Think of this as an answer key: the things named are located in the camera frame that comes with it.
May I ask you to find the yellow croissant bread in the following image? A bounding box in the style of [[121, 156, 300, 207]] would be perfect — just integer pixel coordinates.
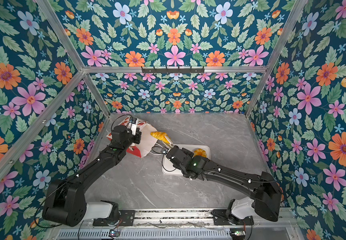
[[150, 132, 170, 143]]

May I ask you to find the yellow ring bread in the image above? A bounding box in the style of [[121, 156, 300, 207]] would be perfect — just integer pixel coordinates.
[[194, 148, 207, 158]]

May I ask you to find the red white paper bag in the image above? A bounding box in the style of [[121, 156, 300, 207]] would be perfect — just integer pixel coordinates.
[[107, 115, 158, 158]]

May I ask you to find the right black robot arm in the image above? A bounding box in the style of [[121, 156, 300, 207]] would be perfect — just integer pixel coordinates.
[[163, 146, 282, 225]]

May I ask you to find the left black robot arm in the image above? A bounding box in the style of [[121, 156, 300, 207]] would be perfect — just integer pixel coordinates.
[[42, 117, 142, 227]]

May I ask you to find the white rectangular tray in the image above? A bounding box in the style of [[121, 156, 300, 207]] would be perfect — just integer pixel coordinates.
[[161, 144, 211, 176]]

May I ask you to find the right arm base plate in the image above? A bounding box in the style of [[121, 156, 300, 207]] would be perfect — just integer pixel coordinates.
[[211, 209, 254, 226]]

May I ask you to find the black wall hook rail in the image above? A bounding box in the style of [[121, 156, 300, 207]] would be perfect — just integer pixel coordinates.
[[141, 67, 205, 74]]

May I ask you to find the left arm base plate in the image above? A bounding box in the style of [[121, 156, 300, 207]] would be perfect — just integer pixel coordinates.
[[93, 210, 136, 227]]

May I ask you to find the aluminium front rail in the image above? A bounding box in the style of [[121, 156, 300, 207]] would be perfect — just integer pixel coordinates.
[[45, 208, 304, 240]]

